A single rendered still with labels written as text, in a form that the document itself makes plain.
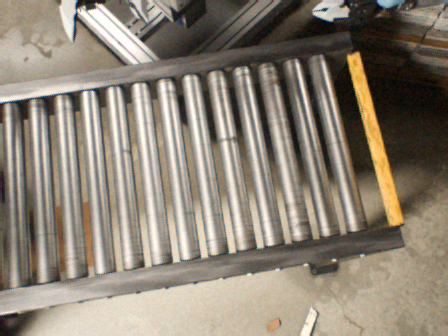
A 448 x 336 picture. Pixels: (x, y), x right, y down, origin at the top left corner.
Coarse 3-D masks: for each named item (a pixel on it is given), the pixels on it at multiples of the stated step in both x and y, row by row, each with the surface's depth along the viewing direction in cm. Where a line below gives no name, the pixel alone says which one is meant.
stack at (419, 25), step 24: (336, 24) 172; (384, 24) 155; (408, 24) 152; (432, 24) 149; (360, 48) 173; (384, 48) 170; (408, 48) 166; (432, 48) 162; (384, 72) 187; (432, 72) 177; (432, 96) 195
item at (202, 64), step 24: (240, 48) 115; (264, 48) 115; (288, 48) 115; (312, 48) 115; (336, 48) 115; (96, 72) 114; (120, 72) 114; (144, 72) 114; (168, 72) 114; (192, 72) 114; (0, 96) 113; (24, 96) 113; (48, 96) 113; (0, 120) 122
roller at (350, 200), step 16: (320, 64) 114; (320, 80) 113; (320, 96) 112; (336, 96) 113; (320, 112) 112; (336, 112) 110; (336, 128) 109; (336, 144) 108; (336, 160) 108; (336, 176) 108; (352, 176) 106; (352, 192) 105; (352, 208) 104; (352, 224) 104
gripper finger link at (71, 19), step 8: (64, 0) 68; (72, 0) 68; (80, 0) 69; (64, 8) 68; (72, 8) 68; (64, 16) 67; (72, 16) 67; (64, 24) 68; (72, 24) 67; (72, 32) 67; (72, 40) 68
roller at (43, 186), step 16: (32, 112) 112; (48, 112) 114; (32, 128) 111; (48, 128) 113; (32, 144) 110; (48, 144) 111; (32, 160) 109; (48, 160) 110; (32, 176) 108; (48, 176) 109; (48, 192) 107; (48, 208) 106; (48, 224) 105; (48, 240) 104; (48, 256) 103; (48, 272) 102
